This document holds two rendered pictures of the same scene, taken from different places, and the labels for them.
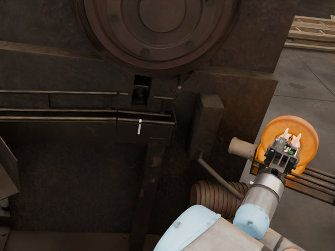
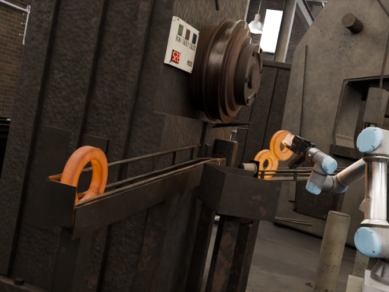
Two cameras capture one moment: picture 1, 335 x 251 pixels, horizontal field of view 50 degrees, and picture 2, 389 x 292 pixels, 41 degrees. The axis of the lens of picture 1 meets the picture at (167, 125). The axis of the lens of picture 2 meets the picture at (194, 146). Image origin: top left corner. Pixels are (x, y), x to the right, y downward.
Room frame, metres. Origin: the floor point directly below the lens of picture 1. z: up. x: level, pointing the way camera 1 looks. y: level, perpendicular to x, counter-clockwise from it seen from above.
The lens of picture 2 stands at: (-0.17, 2.20, 0.88)
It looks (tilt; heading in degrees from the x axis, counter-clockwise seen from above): 3 degrees down; 302
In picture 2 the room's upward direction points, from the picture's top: 11 degrees clockwise
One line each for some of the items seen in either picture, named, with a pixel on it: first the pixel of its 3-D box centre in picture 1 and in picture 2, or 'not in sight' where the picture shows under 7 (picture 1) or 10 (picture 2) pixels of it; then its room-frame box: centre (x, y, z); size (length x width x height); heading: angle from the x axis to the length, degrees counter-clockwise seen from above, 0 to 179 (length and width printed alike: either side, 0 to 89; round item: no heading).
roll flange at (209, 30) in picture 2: not in sight; (212, 69); (1.10, 0.12, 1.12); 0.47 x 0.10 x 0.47; 103
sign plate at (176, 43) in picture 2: not in sight; (183, 46); (1.05, 0.45, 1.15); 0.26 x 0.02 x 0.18; 103
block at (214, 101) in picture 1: (203, 126); (222, 163); (1.08, -0.13, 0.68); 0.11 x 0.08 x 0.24; 13
